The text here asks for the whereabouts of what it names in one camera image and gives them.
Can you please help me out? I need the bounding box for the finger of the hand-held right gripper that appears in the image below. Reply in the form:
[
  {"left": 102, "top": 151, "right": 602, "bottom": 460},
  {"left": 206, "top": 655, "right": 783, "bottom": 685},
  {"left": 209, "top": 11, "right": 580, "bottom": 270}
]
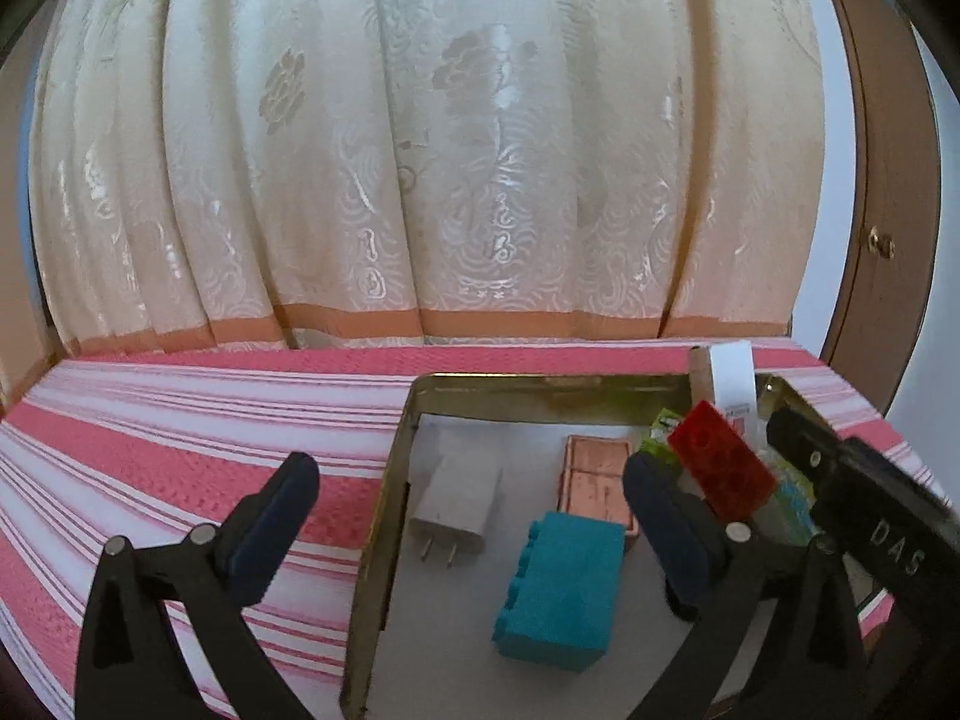
[
  {"left": 846, "top": 437, "right": 955, "bottom": 524},
  {"left": 766, "top": 405, "right": 847, "bottom": 497}
]

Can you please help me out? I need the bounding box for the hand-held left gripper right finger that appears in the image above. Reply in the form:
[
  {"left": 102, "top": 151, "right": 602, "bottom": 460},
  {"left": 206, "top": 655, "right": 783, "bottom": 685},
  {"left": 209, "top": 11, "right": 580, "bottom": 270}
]
[{"left": 622, "top": 454, "right": 871, "bottom": 720}]

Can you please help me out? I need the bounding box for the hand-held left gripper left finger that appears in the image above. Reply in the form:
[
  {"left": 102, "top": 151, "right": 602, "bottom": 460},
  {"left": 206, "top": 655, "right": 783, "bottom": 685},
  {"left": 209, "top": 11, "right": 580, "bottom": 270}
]
[{"left": 75, "top": 451, "right": 322, "bottom": 720}]

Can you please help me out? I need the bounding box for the red building block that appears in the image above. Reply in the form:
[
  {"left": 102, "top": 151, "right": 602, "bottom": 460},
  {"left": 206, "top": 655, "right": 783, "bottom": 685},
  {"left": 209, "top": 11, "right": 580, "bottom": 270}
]
[{"left": 665, "top": 399, "right": 778, "bottom": 523}]

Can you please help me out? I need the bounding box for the copper pink box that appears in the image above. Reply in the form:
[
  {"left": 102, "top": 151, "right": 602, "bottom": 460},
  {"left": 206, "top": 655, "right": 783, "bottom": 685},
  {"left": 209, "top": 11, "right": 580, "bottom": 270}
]
[{"left": 554, "top": 434, "right": 643, "bottom": 534}]

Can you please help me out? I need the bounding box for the teal building brick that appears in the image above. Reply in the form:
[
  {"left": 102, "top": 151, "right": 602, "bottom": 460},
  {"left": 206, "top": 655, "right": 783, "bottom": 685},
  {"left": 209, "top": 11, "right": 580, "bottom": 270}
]
[{"left": 490, "top": 511, "right": 628, "bottom": 675}]

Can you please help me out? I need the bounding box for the golden metal tin box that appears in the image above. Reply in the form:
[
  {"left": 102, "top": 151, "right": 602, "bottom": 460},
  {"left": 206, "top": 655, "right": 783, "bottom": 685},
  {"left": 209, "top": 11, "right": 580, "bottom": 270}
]
[{"left": 339, "top": 371, "right": 920, "bottom": 720}]

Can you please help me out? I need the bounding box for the white charger plug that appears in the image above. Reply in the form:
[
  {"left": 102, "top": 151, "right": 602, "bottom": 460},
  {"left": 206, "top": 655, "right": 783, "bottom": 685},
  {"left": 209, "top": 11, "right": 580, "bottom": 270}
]
[{"left": 406, "top": 453, "right": 503, "bottom": 570}]

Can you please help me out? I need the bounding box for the pink striped tablecloth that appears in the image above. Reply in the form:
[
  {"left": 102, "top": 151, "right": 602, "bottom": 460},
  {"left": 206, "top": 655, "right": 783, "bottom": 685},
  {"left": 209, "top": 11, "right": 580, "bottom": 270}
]
[{"left": 0, "top": 337, "right": 920, "bottom": 720}]

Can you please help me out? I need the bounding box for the white paper liner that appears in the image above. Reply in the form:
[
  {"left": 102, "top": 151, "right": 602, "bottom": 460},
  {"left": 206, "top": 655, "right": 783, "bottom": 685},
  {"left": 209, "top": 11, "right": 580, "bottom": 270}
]
[{"left": 364, "top": 420, "right": 713, "bottom": 720}]

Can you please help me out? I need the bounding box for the brown wooden door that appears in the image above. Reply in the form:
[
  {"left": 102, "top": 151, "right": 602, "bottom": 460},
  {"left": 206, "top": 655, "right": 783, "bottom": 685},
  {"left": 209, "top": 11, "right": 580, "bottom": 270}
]
[{"left": 814, "top": 0, "right": 943, "bottom": 421}]

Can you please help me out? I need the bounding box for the cream floral curtain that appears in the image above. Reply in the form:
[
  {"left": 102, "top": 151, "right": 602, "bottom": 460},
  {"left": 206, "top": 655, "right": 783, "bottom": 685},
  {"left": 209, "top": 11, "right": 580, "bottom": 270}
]
[{"left": 30, "top": 0, "right": 826, "bottom": 358}]

